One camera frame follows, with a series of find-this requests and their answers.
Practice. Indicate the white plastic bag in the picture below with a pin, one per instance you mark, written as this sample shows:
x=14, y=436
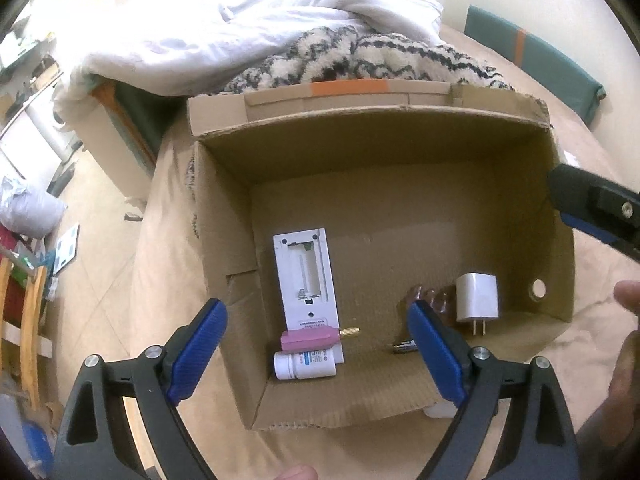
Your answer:
x=27, y=210

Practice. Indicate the blue plastic item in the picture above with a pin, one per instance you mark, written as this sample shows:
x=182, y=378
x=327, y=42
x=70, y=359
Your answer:
x=39, y=447

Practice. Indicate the person's right hand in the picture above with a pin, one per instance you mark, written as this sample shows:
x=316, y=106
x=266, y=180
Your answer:
x=625, y=375

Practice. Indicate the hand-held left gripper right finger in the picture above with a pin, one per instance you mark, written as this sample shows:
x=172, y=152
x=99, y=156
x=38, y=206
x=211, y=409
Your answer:
x=435, y=355

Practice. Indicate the green orange mattress pad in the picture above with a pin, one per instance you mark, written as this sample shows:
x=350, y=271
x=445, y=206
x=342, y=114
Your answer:
x=140, y=120

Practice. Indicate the cream wooden bed footboard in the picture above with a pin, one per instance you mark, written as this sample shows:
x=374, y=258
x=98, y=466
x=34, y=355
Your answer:
x=117, y=160

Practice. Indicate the clear bottle with white cap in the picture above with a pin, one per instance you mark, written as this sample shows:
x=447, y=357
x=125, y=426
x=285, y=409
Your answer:
x=440, y=302

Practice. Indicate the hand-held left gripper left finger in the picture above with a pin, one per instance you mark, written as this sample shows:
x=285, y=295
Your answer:
x=197, y=355

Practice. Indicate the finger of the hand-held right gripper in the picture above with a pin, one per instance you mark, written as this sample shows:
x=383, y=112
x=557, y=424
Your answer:
x=585, y=195
x=600, y=232

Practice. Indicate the patterned fleece blanket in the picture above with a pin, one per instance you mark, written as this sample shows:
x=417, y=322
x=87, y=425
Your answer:
x=370, y=57

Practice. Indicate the white wall charger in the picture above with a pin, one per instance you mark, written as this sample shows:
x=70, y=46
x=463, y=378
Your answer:
x=477, y=297

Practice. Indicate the yellow wooden chair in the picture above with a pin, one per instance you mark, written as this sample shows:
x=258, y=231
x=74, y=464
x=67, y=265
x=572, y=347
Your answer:
x=27, y=320

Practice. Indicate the white pill bottle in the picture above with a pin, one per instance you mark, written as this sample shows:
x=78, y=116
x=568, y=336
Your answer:
x=300, y=365

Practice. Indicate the white duvet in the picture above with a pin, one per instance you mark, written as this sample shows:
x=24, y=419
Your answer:
x=200, y=25

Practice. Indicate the cardboard box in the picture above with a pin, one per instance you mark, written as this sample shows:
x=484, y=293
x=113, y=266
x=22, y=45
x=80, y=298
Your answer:
x=390, y=200

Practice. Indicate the bathroom scale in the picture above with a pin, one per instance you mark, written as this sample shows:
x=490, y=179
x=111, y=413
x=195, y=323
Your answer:
x=67, y=250

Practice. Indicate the small dark metal object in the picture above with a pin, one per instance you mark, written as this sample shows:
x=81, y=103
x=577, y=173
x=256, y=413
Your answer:
x=404, y=348

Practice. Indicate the white remote control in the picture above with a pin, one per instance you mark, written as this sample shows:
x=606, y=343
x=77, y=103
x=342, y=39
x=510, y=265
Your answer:
x=306, y=280

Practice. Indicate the person's left hand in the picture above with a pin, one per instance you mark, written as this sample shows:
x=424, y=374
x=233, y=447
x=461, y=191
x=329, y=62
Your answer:
x=295, y=474

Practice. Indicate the green cushion with orange stripe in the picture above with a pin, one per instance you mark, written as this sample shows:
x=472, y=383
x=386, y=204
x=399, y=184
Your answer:
x=545, y=65

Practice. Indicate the bed with beige sheet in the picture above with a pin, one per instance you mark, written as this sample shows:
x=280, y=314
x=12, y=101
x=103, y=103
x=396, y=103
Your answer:
x=165, y=240

